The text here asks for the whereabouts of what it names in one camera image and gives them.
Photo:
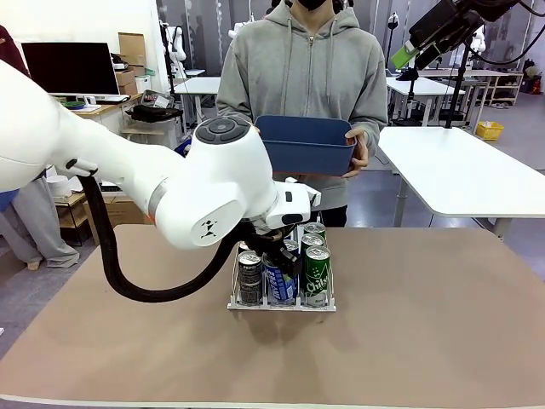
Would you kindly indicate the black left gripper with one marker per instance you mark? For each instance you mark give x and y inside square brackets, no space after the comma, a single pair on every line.
[266,238]

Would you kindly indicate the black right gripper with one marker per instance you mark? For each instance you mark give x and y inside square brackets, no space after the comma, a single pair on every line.
[447,25]

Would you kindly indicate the blue Pocari can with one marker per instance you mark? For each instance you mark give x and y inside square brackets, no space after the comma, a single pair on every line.
[277,289]

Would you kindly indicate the green Chilsung can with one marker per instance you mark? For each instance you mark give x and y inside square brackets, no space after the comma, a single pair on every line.
[317,281]

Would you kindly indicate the black grey-patterned Pepsi can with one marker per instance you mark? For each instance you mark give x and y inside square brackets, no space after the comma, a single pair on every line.
[250,281]

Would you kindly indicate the blue plastic basket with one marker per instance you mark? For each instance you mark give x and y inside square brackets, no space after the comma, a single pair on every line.
[306,153]

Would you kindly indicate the person's right forearm grey sleeve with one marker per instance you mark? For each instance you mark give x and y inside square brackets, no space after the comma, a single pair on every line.
[230,113]

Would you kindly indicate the person's left forearm grey sleeve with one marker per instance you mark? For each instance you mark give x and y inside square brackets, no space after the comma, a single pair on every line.
[374,132]

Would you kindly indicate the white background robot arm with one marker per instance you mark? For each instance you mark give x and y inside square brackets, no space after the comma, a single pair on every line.
[480,42]
[238,30]
[179,44]

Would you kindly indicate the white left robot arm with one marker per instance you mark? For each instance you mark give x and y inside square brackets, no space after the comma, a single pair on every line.
[127,170]

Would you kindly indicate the clear white can dispenser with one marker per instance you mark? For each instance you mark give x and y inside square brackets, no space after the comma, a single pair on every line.
[298,308]

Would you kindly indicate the person's left hand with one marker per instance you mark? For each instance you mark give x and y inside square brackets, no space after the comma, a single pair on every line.
[363,155]

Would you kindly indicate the black tripod stand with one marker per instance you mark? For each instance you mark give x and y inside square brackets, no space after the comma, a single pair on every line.
[411,93]
[457,93]

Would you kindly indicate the green drink can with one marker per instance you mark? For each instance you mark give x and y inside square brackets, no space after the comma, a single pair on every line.
[316,228]

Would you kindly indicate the yellow plastic basket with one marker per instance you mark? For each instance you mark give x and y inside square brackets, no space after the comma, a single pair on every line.
[489,131]

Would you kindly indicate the person in grey hoodie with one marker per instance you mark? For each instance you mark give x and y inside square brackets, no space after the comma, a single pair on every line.
[304,76]

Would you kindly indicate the large white table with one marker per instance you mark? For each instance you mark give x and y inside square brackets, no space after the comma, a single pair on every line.
[460,170]

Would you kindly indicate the blue cloth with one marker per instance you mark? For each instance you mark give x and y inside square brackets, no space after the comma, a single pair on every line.
[182,149]

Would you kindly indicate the large cardboard box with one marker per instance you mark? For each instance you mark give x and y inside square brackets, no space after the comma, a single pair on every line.
[127,211]

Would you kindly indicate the small wooden-top side table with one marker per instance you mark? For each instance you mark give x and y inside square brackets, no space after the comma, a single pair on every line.
[145,131]

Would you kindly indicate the white background desk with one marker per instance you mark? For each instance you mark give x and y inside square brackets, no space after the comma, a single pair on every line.
[200,85]

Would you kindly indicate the black bag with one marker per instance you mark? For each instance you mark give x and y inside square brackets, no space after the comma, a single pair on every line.
[153,113]

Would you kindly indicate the grey parts tray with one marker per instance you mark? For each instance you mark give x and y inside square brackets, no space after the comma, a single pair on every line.
[157,100]

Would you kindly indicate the small wooden stool rack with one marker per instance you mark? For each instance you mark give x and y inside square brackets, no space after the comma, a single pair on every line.
[70,199]

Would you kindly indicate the white desk cabinet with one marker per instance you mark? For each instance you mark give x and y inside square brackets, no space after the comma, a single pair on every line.
[106,114]

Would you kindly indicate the small cardboard box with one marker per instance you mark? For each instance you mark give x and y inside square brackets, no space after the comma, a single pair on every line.
[125,81]

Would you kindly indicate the white paper roll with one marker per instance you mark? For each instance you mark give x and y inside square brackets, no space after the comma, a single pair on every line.
[56,187]

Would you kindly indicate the person in maroon top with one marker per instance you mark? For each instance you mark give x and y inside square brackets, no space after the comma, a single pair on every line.
[38,251]

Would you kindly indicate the green bowl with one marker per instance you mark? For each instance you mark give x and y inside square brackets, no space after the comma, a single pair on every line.
[76,105]

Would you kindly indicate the flat cardboard sheet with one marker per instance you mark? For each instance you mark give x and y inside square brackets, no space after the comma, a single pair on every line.
[132,47]

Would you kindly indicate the black computer monitor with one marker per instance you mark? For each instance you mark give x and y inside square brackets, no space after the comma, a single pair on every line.
[68,68]

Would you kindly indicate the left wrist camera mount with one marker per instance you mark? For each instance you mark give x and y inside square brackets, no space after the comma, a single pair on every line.
[315,197]

